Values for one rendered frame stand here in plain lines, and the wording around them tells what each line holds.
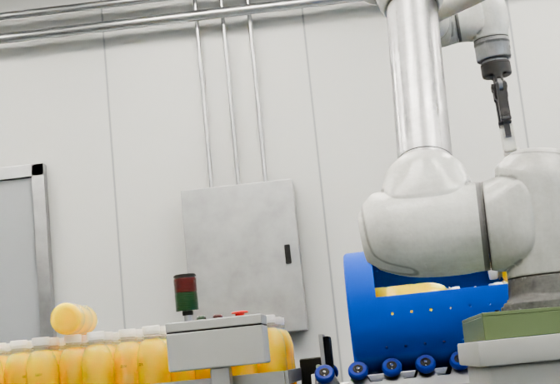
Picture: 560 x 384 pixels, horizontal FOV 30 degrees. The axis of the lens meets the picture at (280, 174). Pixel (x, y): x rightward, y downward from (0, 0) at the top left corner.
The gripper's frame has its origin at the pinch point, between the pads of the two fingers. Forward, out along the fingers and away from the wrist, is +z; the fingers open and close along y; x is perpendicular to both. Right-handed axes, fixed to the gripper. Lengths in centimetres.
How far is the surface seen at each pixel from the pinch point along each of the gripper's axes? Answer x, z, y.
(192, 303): 89, 29, 14
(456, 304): 19, 39, -29
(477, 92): -13, -82, 314
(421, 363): 29, 51, -27
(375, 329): 38, 42, -30
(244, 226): 121, -23, 279
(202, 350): 71, 42, -53
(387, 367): 36, 51, -28
